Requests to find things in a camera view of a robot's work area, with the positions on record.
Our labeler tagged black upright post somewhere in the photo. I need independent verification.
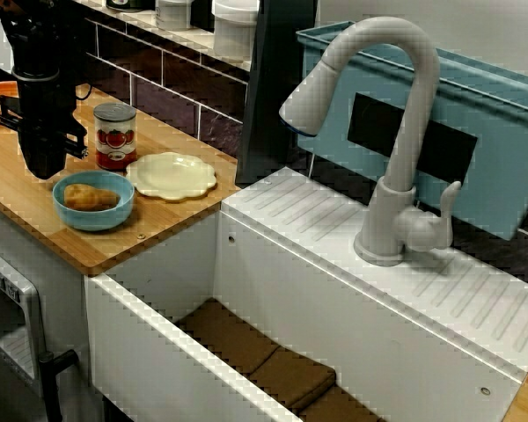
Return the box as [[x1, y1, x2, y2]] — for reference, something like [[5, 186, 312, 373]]
[[234, 0, 321, 186]]

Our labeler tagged cream shelf ledge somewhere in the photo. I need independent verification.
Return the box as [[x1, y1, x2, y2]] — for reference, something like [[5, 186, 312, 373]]
[[85, 0, 253, 71]]

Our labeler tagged tomato soup can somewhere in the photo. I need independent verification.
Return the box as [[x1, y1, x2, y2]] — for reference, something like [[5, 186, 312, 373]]
[[92, 102, 138, 172]]

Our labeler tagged light blue bowl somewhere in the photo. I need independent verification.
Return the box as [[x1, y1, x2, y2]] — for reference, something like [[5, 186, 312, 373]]
[[52, 171, 136, 232]]

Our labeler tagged white toy sink unit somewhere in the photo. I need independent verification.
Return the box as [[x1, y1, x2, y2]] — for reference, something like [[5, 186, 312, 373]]
[[84, 165, 528, 422]]

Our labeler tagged wooden countertop board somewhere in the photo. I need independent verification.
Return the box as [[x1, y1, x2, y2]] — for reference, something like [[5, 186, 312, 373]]
[[0, 83, 241, 277]]

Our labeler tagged tan toy chicken wing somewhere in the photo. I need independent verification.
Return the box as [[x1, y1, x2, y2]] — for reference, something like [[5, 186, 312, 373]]
[[63, 183, 120, 210]]

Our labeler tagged large white jar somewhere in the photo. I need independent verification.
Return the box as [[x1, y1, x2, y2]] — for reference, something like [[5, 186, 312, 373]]
[[211, 0, 261, 59]]

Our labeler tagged grey toy faucet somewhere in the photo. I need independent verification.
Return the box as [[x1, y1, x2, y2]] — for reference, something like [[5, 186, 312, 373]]
[[278, 16, 463, 268]]

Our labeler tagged black rectangular label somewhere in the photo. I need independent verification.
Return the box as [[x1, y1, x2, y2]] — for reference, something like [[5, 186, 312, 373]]
[[347, 91, 479, 185]]

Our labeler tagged grey appliance door panel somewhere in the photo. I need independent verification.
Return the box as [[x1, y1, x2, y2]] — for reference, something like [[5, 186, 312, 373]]
[[0, 244, 43, 388]]

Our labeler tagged teal plastic bin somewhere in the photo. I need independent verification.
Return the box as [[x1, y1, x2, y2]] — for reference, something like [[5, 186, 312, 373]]
[[295, 19, 528, 242]]

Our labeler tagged brown folded cloth mat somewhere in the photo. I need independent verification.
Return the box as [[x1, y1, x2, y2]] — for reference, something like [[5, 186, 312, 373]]
[[174, 297, 384, 422]]

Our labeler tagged cream flower-shaped plate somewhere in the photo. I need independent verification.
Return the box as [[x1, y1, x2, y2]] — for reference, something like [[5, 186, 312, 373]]
[[124, 151, 217, 204]]

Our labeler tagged black appliance handle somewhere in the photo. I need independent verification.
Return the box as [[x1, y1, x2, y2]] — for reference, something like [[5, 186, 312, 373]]
[[37, 349, 78, 422]]

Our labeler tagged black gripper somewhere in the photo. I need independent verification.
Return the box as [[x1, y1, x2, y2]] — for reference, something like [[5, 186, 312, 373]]
[[0, 69, 89, 179]]

